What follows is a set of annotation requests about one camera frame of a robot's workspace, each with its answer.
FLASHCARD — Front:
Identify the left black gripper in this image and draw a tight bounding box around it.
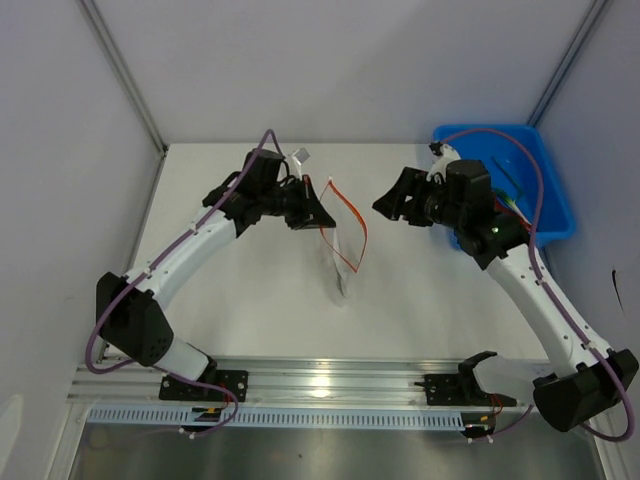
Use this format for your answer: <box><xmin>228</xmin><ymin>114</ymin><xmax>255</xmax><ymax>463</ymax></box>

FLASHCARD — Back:
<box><xmin>260</xmin><ymin>175</ymin><xmax>336</xmax><ymax>231</ymax></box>

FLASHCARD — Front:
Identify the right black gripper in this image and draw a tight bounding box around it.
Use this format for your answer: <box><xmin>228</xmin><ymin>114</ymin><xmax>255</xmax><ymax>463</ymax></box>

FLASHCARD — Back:
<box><xmin>373</xmin><ymin>167</ymin><xmax>465</xmax><ymax>231</ymax></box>

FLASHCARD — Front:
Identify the clear zip top bag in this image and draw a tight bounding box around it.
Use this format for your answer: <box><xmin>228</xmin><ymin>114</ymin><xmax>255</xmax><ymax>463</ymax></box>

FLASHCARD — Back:
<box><xmin>317</xmin><ymin>176</ymin><xmax>369</xmax><ymax>307</ymax></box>

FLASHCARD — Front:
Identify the toy fish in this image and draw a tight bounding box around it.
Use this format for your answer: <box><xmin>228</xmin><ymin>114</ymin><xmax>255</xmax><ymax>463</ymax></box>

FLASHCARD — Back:
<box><xmin>330</xmin><ymin>252</ymin><xmax>355</xmax><ymax>305</ymax></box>

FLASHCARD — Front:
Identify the toy green onion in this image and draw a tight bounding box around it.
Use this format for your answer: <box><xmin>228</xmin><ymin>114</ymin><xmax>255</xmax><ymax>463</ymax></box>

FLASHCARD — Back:
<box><xmin>491</xmin><ymin>156</ymin><xmax>531</xmax><ymax>228</ymax></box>

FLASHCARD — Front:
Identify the toy meat slice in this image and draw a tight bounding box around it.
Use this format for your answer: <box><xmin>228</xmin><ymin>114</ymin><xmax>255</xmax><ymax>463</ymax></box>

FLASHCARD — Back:
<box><xmin>494</xmin><ymin>199</ymin><xmax>532</xmax><ymax>233</ymax></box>

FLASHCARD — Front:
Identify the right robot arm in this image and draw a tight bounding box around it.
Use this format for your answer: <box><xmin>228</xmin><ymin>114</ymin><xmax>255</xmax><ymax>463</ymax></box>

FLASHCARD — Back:
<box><xmin>372</xmin><ymin>160</ymin><xmax>639</xmax><ymax>442</ymax></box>

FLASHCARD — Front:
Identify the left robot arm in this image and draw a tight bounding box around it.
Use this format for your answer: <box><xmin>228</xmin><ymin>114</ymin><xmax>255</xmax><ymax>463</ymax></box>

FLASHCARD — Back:
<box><xmin>96</xmin><ymin>148</ymin><xmax>336</xmax><ymax>400</ymax></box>

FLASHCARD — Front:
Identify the blue plastic bin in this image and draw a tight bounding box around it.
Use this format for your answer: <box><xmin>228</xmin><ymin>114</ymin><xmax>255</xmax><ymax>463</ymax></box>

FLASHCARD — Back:
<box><xmin>432</xmin><ymin>124</ymin><xmax>575</xmax><ymax>249</ymax></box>

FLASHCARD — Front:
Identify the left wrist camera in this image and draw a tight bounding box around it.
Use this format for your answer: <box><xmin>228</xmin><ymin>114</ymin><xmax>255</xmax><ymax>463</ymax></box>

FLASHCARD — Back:
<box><xmin>290</xmin><ymin>147</ymin><xmax>310</xmax><ymax>179</ymax></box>

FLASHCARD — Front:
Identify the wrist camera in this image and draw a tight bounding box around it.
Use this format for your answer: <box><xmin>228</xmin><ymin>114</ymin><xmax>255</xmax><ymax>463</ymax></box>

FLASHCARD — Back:
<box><xmin>290</xmin><ymin>147</ymin><xmax>310</xmax><ymax>179</ymax></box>
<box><xmin>428</xmin><ymin>142</ymin><xmax>461</xmax><ymax>178</ymax></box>

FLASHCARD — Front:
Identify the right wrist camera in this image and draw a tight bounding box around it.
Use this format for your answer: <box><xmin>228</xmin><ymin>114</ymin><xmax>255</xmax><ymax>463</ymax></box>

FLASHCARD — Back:
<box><xmin>428</xmin><ymin>142</ymin><xmax>461</xmax><ymax>178</ymax></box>

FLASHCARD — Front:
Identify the aluminium rail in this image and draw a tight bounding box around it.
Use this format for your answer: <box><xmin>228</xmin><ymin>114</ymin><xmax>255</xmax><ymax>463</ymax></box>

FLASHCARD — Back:
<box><xmin>64</xmin><ymin>356</ymin><xmax>613</xmax><ymax>413</ymax></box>

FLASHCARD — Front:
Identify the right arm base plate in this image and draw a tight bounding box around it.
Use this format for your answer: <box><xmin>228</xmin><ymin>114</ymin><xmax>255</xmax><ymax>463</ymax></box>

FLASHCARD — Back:
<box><xmin>414</xmin><ymin>373</ymin><xmax>517</xmax><ymax>407</ymax></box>

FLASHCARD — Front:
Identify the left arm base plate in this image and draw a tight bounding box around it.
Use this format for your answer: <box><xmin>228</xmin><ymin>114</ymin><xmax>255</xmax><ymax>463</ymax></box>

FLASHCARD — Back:
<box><xmin>159</xmin><ymin>369</ymin><xmax>249</xmax><ymax>403</ymax></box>

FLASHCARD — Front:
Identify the slotted cable duct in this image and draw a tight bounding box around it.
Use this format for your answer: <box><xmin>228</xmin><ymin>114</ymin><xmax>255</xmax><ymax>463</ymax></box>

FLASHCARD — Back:
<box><xmin>87</xmin><ymin>404</ymin><xmax>465</xmax><ymax>432</ymax></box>

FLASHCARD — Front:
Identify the right frame post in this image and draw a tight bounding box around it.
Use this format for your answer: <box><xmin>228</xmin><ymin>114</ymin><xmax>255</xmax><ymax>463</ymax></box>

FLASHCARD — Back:
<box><xmin>526</xmin><ymin>0</ymin><xmax>614</xmax><ymax>128</ymax></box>

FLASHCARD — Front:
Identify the frame post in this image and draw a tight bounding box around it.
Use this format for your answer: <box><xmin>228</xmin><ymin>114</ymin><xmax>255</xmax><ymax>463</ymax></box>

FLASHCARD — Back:
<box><xmin>76</xmin><ymin>0</ymin><xmax>168</xmax><ymax>156</ymax></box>
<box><xmin>526</xmin><ymin>0</ymin><xmax>614</xmax><ymax>128</ymax></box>

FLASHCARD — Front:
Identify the left frame post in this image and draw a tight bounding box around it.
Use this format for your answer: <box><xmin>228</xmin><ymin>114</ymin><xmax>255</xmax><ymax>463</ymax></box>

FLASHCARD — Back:
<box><xmin>76</xmin><ymin>0</ymin><xmax>168</xmax><ymax>156</ymax></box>

